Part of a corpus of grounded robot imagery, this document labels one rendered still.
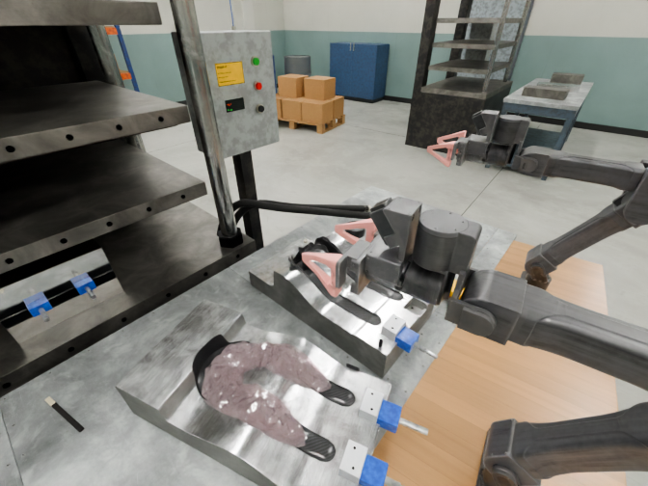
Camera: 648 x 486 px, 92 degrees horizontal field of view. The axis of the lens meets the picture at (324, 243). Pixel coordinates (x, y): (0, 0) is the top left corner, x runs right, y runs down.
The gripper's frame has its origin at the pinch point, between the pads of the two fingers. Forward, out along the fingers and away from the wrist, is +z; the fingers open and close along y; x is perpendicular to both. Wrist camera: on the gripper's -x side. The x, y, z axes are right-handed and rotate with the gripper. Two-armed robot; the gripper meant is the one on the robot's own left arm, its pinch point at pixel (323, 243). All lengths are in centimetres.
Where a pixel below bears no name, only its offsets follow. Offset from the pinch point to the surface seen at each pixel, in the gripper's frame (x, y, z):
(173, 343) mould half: 28.7, 16.7, 29.7
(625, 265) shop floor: 121, -241, -111
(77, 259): 24, 15, 73
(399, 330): 29.1, -14.5, -11.2
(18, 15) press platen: -32, 2, 74
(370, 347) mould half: 32.0, -8.6, -6.9
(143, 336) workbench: 39, 16, 49
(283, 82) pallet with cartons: 50, -413, 352
